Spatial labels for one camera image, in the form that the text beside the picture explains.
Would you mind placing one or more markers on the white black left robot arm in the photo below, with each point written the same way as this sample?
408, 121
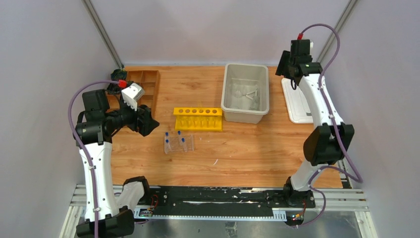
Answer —
108, 216

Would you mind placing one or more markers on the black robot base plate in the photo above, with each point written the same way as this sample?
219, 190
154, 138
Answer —
220, 202

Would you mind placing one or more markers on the translucent grey plastic bin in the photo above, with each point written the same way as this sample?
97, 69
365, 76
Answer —
248, 77

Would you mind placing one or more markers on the white plastic bin lid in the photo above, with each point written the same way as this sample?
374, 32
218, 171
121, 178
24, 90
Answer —
296, 103

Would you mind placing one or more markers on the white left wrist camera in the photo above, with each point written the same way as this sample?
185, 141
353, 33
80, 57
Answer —
132, 94

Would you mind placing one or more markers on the white porcelain evaporating dish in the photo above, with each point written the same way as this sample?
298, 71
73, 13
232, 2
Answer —
237, 103

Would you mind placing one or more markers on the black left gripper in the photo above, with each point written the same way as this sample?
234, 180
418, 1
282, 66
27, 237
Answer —
142, 118

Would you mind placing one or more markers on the small clear glass beaker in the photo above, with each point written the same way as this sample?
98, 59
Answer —
236, 92

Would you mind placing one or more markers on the clear plastic well plate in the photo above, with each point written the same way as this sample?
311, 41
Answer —
176, 144

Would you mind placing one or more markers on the white clay triangle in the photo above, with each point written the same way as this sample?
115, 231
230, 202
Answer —
252, 95

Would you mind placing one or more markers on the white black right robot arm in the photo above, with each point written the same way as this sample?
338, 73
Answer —
330, 138

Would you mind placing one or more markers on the small glass flask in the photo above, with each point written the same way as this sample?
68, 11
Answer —
255, 104

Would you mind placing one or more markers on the wooden compartment organizer tray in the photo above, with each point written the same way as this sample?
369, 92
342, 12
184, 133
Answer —
149, 80

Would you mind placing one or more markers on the yellow test tube rack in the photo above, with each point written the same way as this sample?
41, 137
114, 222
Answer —
198, 119

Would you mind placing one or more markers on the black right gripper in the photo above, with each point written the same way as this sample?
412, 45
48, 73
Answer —
282, 68

